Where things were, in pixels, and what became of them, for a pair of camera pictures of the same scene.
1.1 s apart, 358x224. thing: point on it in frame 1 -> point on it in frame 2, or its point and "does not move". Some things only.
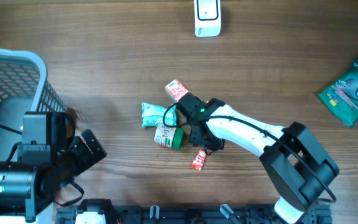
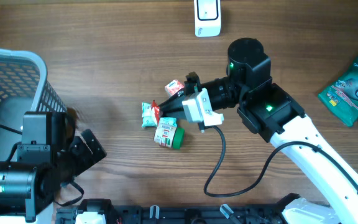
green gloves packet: (349, 94) does not move
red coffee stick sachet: (199, 160) -> (156, 111)
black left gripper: (87, 158) does not move
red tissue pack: (176, 90) does not move
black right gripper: (194, 138) -> (174, 108)
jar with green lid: (169, 137) does not move
